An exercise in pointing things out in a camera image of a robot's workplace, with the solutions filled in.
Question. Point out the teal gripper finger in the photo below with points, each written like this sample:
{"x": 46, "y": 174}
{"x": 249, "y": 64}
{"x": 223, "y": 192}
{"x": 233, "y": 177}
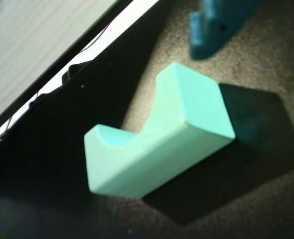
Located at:
{"x": 211, "y": 30}

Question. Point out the mint green U-shaped block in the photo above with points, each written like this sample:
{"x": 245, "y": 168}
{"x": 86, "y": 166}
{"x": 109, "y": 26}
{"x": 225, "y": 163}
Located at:
{"x": 162, "y": 149}

